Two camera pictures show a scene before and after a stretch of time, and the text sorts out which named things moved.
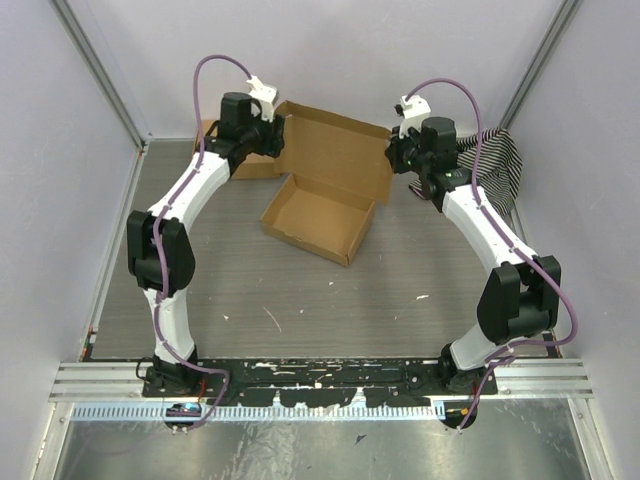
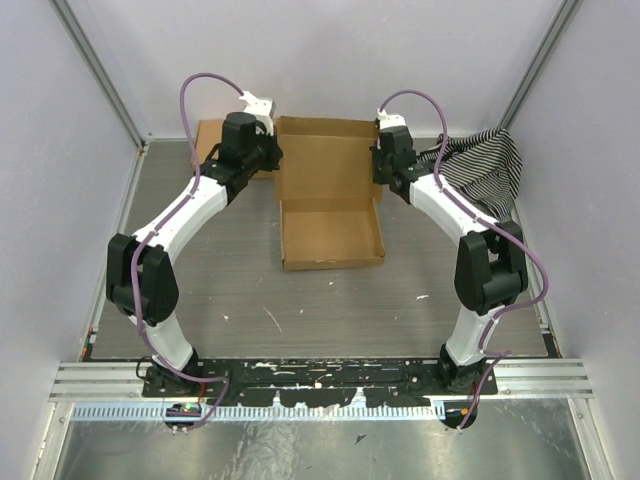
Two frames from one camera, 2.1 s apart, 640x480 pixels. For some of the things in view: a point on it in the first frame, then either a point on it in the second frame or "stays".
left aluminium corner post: (101, 72) stays
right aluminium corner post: (558, 25) stays
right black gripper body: (406, 155) to (381, 165)
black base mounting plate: (260, 380) stays
